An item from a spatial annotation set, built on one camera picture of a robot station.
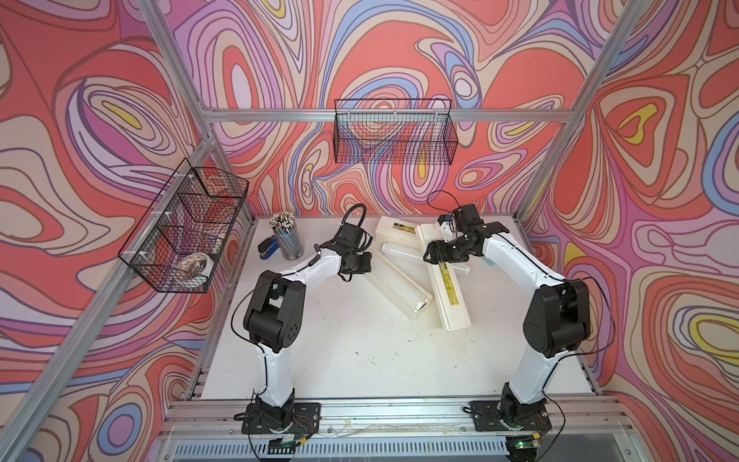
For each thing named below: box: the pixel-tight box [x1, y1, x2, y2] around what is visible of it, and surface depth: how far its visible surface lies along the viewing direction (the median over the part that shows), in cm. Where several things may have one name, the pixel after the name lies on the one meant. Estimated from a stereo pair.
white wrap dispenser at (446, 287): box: [415, 223, 473, 332], surface depth 85 cm
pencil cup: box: [269, 211, 306, 261], surface depth 98 cm
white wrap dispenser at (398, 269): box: [367, 215, 434, 320], surface depth 98 cm
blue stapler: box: [257, 234, 281, 260], surface depth 107 cm
